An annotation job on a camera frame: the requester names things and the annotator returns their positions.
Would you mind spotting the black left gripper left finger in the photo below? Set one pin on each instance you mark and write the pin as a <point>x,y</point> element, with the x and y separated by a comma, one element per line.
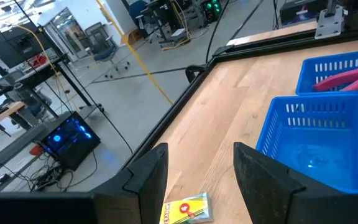
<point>149,186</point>

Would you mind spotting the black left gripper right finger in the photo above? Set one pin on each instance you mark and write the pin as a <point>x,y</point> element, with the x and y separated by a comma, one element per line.
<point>266,189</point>

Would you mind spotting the yellow crayon box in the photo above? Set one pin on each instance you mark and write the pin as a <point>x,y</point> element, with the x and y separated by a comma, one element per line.
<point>185,211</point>

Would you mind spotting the blue plastic slotted basket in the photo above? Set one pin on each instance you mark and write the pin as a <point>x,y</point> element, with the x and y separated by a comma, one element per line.
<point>322,146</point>
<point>308,73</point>

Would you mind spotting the computer tower with blue lights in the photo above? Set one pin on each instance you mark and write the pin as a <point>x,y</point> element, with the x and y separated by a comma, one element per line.
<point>73,146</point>

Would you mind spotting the wheeled office chair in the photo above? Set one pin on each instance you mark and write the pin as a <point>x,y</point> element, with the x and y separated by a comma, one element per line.
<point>106,54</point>

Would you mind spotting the brown cardboard box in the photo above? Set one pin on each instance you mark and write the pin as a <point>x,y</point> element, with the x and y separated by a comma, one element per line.
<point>132,35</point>

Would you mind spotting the grey metal mounting plate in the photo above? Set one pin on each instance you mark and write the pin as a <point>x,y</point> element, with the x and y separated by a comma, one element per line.
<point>329,25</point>

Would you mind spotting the black computer case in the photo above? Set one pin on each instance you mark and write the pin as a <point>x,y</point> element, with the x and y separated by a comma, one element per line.
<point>300,12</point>

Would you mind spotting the computer tower with green lights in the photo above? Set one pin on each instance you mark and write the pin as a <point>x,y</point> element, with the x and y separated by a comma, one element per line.
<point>212,9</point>

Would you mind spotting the large black monitor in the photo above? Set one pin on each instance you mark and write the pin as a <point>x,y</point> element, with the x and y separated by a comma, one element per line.
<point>8,49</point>

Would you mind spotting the black frame workbench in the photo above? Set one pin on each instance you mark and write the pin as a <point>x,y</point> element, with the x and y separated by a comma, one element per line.
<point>11,151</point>

